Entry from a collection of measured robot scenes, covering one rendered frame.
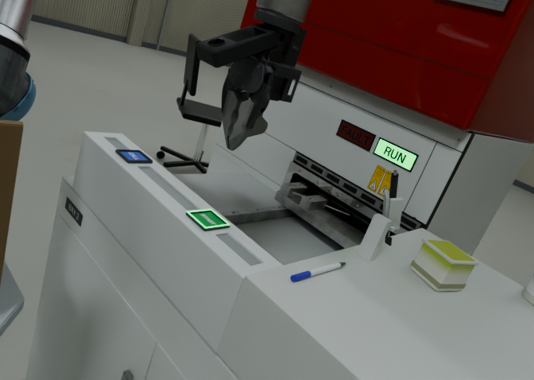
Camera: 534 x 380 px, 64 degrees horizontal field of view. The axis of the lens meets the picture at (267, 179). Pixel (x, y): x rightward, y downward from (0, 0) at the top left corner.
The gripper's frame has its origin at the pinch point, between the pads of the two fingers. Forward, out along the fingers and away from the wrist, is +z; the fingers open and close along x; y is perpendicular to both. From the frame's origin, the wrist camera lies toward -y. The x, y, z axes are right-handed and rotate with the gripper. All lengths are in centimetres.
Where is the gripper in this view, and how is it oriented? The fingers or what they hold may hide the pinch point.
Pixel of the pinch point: (229, 141)
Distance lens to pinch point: 68.2
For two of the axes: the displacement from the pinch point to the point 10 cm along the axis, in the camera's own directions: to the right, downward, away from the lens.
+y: 6.7, -0.2, 7.4
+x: -6.7, -4.5, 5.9
